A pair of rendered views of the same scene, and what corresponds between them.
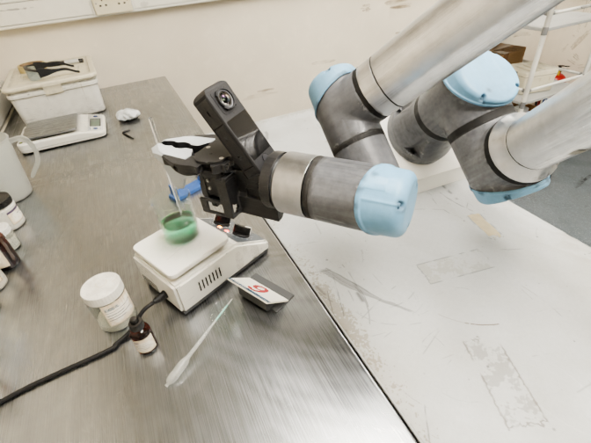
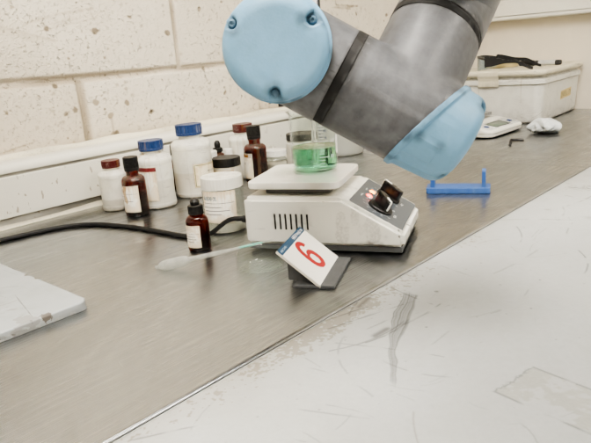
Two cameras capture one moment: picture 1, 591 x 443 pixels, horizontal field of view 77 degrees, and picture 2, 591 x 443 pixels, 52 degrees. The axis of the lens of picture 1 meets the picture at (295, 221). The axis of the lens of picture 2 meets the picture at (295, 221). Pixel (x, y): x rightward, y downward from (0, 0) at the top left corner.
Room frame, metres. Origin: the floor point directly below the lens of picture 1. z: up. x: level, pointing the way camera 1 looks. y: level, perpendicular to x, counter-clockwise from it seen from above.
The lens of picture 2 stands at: (0.14, -0.50, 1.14)
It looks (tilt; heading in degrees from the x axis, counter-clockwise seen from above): 16 degrees down; 65
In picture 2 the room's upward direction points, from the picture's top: 4 degrees counter-clockwise
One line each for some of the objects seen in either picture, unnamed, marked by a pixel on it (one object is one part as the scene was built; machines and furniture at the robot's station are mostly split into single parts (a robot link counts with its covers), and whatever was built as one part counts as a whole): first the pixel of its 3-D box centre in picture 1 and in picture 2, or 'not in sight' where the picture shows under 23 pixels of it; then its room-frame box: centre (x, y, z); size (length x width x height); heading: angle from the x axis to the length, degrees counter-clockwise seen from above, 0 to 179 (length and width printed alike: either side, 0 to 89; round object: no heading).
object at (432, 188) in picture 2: (187, 185); (457, 180); (0.79, 0.25, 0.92); 0.10 x 0.03 x 0.04; 136
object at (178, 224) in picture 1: (177, 219); (311, 141); (0.50, 0.19, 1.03); 0.07 x 0.06 x 0.08; 7
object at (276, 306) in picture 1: (260, 286); (315, 256); (0.43, 0.07, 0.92); 0.09 x 0.06 x 0.04; 48
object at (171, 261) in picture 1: (181, 243); (305, 175); (0.49, 0.20, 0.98); 0.12 x 0.12 x 0.01; 45
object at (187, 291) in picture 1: (199, 254); (325, 207); (0.50, 0.18, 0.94); 0.22 x 0.13 x 0.08; 135
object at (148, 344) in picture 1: (141, 332); (197, 223); (0.35, 0.24, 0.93); 0.03 x 0.03 x 0.07
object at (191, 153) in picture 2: not in sight; (192, 159); (0.44, 0.56, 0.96); 0.07 x 0.07 x 0.13
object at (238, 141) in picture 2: not in sight; (244, 150); (0.58, 0.64, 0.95); 0.06 x 0.06 x 0.11
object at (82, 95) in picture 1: (59, 89); (512, 91); (1.54, 0.89, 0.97); 0.37 x 0.31 x 0.14; 24
